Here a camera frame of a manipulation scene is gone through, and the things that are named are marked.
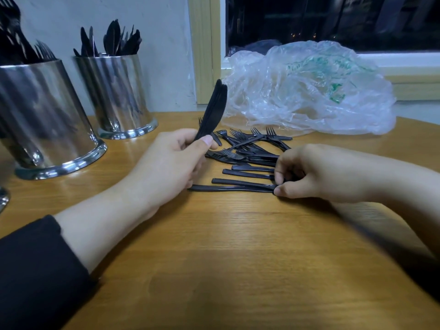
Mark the person's left hand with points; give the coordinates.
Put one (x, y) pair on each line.
(165, 168)

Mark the person's right hand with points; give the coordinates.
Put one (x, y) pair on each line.
(326, 175)

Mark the pile of black plastic cutlery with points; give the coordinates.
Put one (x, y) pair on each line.
(240, 161)

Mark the black plastic knife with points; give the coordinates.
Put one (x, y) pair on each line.
(214, 106)

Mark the clear plastic bag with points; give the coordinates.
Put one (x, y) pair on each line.
(309, 86)

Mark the bunch of black knives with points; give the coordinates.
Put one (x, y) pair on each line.
(110, 43)

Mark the bunch of black forks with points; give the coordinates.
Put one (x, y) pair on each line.
(20, 44)

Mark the person's left forearm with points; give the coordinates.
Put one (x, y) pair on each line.
(48, 257)

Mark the dark parked car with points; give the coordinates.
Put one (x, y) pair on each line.
(258, 46)

